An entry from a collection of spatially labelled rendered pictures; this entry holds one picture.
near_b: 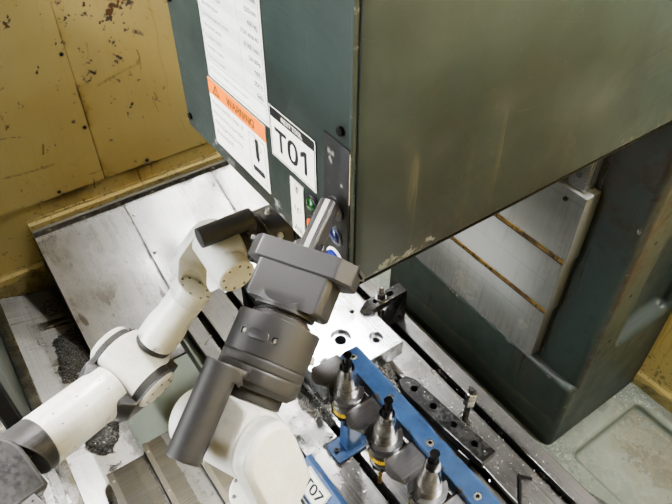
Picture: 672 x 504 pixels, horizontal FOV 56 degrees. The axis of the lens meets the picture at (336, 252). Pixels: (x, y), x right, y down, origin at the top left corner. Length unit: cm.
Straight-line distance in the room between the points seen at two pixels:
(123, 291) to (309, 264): 148
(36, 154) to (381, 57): 155
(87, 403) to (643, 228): 103
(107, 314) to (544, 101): 154
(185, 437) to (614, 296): 104
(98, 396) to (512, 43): 81
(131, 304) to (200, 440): 148
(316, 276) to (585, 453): 141
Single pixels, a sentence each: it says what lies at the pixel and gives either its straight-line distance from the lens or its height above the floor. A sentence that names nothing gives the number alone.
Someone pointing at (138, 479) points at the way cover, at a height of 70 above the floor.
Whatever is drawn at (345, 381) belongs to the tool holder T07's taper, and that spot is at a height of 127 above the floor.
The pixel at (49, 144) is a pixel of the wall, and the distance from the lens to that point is 203.
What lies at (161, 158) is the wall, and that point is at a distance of 218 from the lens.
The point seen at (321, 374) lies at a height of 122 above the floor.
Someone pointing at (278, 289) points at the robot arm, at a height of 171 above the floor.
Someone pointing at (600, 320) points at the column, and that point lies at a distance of 150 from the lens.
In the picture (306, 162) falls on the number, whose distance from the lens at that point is 72.
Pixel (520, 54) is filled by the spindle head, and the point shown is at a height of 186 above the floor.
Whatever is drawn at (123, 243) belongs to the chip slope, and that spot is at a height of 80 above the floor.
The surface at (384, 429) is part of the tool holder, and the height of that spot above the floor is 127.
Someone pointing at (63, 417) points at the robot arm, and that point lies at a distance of 109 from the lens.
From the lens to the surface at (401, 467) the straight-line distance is 109.
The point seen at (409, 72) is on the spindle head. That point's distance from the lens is 63.
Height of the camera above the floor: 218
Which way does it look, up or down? 44 degrees down
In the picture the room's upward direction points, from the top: straight up
